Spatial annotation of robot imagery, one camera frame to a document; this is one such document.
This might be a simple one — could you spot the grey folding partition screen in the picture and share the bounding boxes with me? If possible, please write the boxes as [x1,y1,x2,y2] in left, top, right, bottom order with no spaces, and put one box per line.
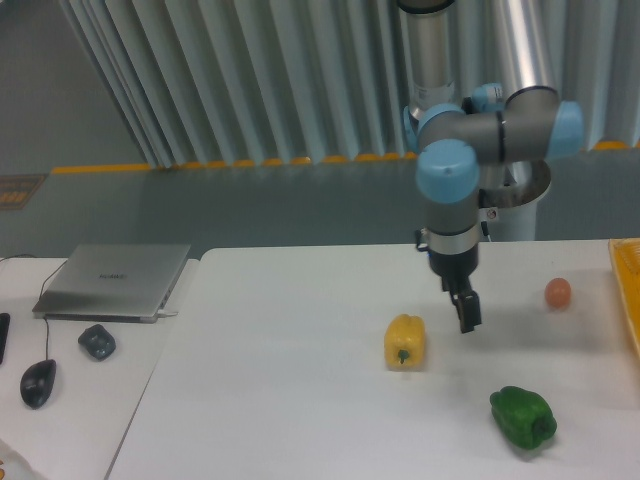
[57,0,640,171]

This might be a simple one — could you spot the black mouse cable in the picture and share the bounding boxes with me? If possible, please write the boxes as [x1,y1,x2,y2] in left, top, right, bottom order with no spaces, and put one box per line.
[0,254,74,362]

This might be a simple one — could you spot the black flat device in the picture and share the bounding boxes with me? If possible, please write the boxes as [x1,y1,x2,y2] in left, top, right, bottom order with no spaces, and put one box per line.
[0,312,11,364]

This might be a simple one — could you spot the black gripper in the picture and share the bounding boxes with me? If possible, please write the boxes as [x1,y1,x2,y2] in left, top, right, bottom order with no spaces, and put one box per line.
[428,245,482,334]

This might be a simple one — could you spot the brown egg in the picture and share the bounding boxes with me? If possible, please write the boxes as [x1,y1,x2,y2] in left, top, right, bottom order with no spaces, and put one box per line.
[544,277,572,310]

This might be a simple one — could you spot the green bell pepper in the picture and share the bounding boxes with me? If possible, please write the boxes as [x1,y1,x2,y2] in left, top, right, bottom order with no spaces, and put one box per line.
[489,386,557,450]

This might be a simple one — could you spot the dark grey earbuds case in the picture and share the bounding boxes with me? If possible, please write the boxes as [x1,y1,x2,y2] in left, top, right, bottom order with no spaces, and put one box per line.
[78,324,117,361]

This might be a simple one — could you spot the silver laptop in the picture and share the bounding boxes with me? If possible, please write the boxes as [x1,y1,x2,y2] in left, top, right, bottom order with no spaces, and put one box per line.
[32,244,190,323]

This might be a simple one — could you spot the yellow bell pepper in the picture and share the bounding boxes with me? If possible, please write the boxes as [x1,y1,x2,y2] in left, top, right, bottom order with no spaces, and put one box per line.
[383,314,426,371]

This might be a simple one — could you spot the black computer mouse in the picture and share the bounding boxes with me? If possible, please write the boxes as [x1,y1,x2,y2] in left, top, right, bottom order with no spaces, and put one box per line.
[19,359,57,410]

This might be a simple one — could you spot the yellow plastic basket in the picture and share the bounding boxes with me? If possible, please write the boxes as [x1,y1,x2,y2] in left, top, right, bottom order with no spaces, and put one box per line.
[608,238,639,355]

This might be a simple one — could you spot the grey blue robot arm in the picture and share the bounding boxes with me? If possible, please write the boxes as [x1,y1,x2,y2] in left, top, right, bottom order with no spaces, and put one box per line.
[398,1,584,333]

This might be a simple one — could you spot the white orange bag corner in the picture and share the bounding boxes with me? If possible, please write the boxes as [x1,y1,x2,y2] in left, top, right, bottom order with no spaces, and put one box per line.
[0,442,37,480]

